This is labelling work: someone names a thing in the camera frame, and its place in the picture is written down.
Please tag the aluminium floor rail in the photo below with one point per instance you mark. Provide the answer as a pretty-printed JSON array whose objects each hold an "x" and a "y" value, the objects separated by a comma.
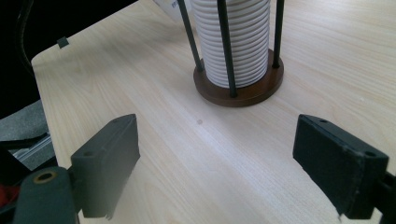
[{"x": 31, "y": 149}]

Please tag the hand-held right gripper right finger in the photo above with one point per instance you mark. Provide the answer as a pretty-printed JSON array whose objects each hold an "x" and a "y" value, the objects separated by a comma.
[{"x": 339, "y": 165}]

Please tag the grey tape piece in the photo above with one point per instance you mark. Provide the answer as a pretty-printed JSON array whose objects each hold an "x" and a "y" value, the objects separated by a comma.
[{"x": 63, "y": 42}]

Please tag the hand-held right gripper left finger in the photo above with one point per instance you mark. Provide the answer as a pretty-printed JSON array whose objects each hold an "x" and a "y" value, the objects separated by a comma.
[{"x": 106, "y": 161}]

